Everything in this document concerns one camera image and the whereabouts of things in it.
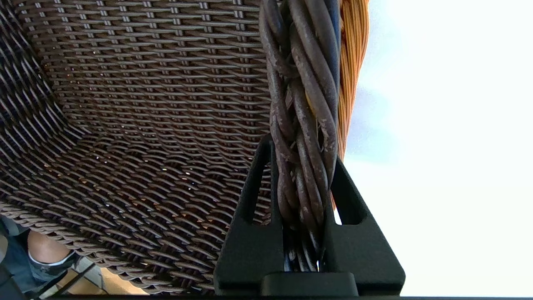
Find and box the dark brown wicker basket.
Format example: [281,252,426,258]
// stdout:
[0,0,340,294]

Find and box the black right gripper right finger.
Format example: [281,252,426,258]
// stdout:
[321,156,406,294]

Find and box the orange wicker basket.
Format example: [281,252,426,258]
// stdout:
[333,0,370,209]

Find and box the person leg in jeans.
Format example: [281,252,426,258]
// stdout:
[0,216,80,293]

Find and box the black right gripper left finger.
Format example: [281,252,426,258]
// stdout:
[213,135,288,292]

